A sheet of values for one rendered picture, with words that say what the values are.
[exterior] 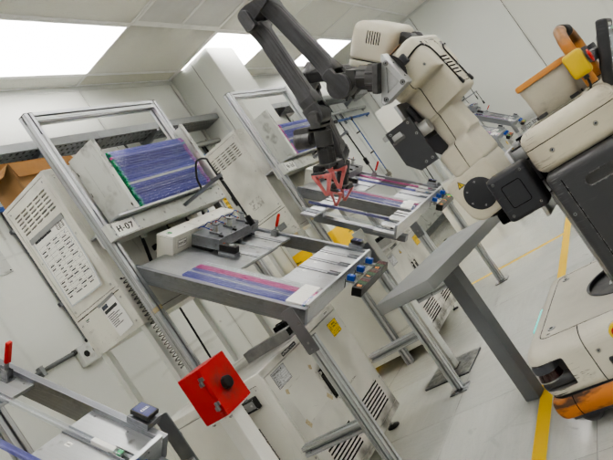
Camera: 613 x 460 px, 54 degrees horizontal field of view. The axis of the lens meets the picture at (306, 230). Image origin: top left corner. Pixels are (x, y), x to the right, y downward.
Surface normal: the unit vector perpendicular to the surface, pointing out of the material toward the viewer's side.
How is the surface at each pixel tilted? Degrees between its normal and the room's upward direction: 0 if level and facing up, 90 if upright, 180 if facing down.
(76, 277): 93
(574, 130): 90
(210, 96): 90
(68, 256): 90
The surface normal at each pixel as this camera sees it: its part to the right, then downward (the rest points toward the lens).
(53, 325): 0.72, -0.50
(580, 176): -0.47, 0.29
